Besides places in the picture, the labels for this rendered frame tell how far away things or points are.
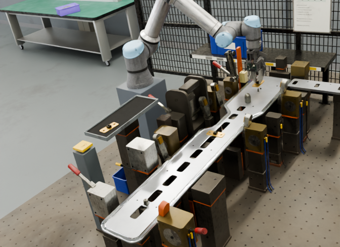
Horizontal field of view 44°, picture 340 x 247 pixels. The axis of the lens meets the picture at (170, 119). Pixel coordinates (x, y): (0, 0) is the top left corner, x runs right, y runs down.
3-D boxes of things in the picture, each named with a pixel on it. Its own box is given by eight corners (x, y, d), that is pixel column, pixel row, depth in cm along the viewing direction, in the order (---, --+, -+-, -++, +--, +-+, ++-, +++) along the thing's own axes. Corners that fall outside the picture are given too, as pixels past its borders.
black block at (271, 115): (285, 169, 211) (284, 119, 197) (266, 165, 217) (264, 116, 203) (289, 164, 215) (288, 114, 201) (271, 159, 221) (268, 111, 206)
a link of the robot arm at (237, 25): (217, 26, 205) (239, 25, 200) (223, 18, 213) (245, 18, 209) (218, 41, 209) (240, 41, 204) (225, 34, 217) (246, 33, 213)
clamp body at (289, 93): (303, 157, 218) (303, 98, 201) (281, 152, 225) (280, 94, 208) (307, 151, 222) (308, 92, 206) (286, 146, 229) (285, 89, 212)
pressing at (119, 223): (142, 249, 140) (141, 246, 139) (94, 228, 153) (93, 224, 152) (293, 80, 232) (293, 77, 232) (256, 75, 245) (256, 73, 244)
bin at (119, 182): (129, 195, 212) (125, 181, 208) (115, 190, 218) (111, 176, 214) (142, 182, 220) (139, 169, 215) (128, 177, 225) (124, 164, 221)
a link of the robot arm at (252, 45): (249, 35, 213) (264, 36, 208) (250, 44, 215) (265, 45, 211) (243, 40, 208) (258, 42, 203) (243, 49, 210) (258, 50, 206)
